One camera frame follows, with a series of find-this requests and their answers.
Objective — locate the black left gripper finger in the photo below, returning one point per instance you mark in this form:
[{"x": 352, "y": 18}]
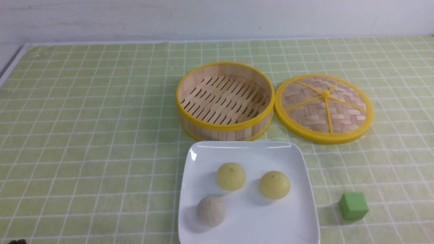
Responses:
[{"x": 20, "y": 241}]

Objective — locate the pale white steamed bun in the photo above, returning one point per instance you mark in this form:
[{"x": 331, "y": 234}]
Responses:
[{"x": 211, "y": 211}]

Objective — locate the yellow steamed bun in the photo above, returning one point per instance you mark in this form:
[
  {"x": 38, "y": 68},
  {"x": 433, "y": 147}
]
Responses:
[
  {"x": 230, "y": 176},
  {"x": 274, "y": 185}
]

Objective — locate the white square plate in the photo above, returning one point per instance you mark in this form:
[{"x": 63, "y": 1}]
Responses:
[{"x": 251, "y": 218}]

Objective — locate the green checked tablecloth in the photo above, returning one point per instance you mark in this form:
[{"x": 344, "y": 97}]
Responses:
[{"x": 92, "y": 150}]

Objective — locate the bamboo steamer basket yellow rim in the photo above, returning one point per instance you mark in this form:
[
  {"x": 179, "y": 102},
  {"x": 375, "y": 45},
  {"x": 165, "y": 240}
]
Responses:
[{"x": 225, "y": 101}]

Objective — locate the green cube block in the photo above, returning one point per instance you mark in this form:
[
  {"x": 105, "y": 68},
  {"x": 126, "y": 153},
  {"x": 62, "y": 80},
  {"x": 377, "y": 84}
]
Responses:
[{"x": 353, "y": 206}]

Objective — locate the woven bamboo steamer lid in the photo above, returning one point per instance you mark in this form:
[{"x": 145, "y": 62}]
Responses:
[{"x": 323, "y": 109}]

